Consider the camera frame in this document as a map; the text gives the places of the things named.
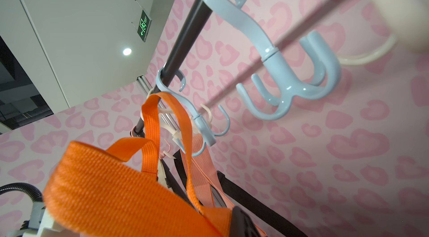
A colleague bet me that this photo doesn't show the white plastic hook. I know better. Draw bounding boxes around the white plastic hook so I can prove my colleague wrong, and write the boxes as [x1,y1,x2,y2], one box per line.
[158,104,213,157]
[337,0,429,66]

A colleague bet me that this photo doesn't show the light blue hook right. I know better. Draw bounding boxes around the light blue hook right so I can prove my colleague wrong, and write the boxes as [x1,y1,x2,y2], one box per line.
[203,0,341,121]

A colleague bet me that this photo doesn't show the white plastic hook right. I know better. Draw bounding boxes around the white plastic hook right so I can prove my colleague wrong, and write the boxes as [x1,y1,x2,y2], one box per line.
[337,0,429,66]

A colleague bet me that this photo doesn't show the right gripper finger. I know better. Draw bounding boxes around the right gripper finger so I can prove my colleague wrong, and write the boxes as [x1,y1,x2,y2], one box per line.
[231,206,261,237]

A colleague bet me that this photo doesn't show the black garment rack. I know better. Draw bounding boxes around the black garment rack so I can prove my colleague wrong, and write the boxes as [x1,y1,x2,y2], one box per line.
[130,0,239,138]

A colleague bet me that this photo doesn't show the pink shoulder bag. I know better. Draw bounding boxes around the pink shoulder bag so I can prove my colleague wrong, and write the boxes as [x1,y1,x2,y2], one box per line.
[191,148,235,210]

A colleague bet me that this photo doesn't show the green exit sign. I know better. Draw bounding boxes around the green exit sign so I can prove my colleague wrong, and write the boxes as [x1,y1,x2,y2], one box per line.
[137,10,152,42]

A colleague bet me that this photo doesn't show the small orange sling bag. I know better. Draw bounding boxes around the small orange sling bag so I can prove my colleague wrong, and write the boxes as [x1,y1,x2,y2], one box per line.
[44,92,232,237]

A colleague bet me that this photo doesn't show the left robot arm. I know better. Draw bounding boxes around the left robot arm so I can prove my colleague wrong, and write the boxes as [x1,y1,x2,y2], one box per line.
[1,182,45,237]

